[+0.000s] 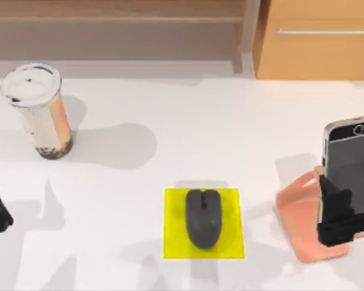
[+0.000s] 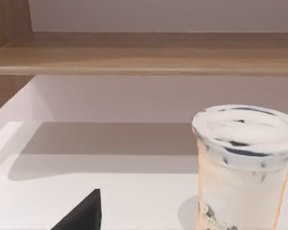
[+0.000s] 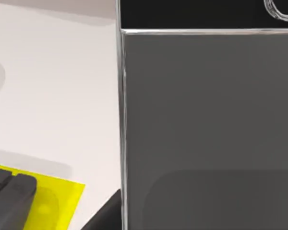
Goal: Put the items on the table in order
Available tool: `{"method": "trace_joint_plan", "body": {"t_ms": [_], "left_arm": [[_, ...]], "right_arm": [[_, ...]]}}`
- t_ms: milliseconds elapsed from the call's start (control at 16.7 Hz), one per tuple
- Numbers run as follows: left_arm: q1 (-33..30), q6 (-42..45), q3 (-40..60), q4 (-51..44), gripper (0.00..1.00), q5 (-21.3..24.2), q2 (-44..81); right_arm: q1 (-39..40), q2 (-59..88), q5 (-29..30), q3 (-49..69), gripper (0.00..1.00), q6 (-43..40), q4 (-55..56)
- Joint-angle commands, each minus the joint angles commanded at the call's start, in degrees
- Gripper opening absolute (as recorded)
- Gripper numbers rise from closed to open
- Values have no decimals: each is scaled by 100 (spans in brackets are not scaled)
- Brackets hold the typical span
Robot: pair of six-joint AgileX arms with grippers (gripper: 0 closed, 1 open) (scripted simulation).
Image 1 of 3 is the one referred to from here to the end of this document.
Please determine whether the grey smartphone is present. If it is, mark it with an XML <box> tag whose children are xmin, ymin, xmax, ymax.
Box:
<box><xmin>322</xmin><ymin>113</ymin><xmax>364</xmax><ymax>219</ymax></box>

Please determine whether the salmon phone stand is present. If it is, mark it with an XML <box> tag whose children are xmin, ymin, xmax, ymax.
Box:
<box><xmin>275</xmin><ymin>165</ymin><xmax>364</xmax><ymax>264</ymax></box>

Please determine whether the flat yellow square mat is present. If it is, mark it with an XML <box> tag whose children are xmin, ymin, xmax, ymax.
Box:
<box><xmin>162</xmin><ymin>187</ymin><xmax>246</xmax><ymax>260</ymax></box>

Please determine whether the dark grey computer mouse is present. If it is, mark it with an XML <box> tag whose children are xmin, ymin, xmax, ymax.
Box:
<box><xmin>185</xmin><ymin>189</ymin><xmax>223</xmax><ymax>250</ymax></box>

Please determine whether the wooden cupboard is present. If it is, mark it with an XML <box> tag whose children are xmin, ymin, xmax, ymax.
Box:
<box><xmin>252</xmin><ymin>0</ymin><xmax>364</xmax><ymax>81</ymax></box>

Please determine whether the open wooden shelf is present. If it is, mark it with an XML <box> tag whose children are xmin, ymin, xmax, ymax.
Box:
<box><xmin>0</xmin><ymin>0</ymin><xmax>244</xmax><ymax>74</ymax></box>

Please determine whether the milk tea cup with lid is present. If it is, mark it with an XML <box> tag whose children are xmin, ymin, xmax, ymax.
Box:
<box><xmin>0</xmin><ymin>62</ymin><xmax>73</xmax><ymax>160</ymax></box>

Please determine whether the long metal handle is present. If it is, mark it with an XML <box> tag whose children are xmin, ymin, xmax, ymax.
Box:
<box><xmin>275</xmin><ymin>28</ymin><xmax>364</xmax><ymax>35</ymax></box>

